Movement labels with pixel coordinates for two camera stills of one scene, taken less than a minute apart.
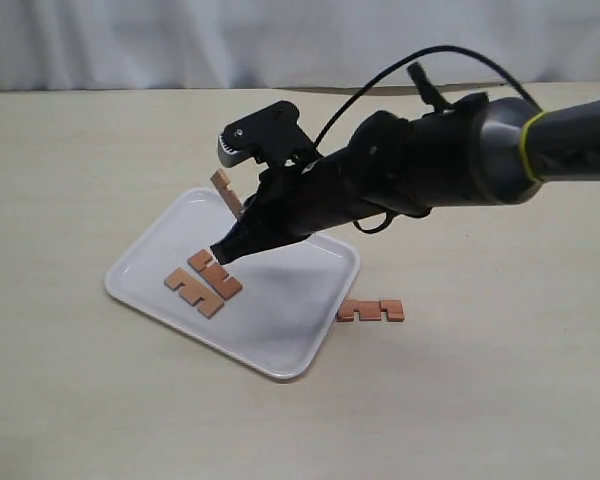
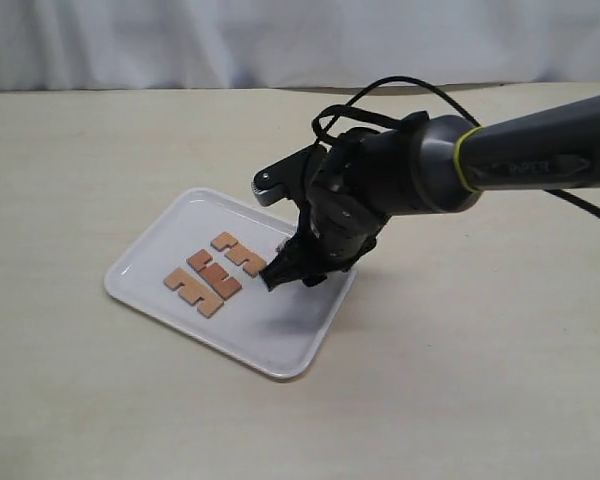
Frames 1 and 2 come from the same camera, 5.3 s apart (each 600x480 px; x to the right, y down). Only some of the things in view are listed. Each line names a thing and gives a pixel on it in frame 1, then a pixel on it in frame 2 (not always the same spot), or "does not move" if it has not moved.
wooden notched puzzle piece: x=220 y=180 → x=238 y=254
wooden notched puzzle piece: x=214 y=275 does not move
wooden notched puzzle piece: x=193 y=291 does not move
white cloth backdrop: x=67 y=45 does not move
